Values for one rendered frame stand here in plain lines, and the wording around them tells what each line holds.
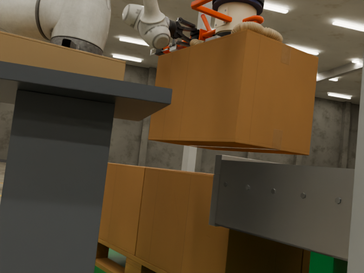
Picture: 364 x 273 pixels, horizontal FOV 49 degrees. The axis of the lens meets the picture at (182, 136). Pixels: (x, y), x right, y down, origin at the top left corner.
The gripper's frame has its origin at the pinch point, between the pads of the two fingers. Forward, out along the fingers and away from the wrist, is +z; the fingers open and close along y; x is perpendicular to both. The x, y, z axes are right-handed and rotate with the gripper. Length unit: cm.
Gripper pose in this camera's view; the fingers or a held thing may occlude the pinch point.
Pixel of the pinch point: (199, 38)
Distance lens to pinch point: 202.6
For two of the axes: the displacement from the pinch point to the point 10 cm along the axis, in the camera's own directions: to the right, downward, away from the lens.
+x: 5.8, 0.0, -8.2
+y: -1.1, 9.9, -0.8
